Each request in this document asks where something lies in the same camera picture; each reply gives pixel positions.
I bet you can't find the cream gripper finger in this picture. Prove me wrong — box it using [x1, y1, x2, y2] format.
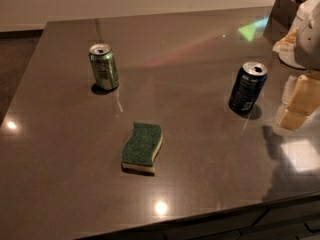
[276, 105, 307, 131]
[282, 75, 320, 116]

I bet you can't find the green and yellow sponge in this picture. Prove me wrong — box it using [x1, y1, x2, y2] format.
[121, 122, 163, 174]

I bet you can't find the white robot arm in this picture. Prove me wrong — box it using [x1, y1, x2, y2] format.
[273, 0, 320, 131]

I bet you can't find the blue pepsi can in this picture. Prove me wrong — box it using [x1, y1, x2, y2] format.
[229, 61, 267, 114]

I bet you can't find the green soda can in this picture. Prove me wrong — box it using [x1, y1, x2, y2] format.
[89, 43, 119, 91]

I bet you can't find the dark box in corner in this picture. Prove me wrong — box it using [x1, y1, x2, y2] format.
[263, 0, 300, 44]

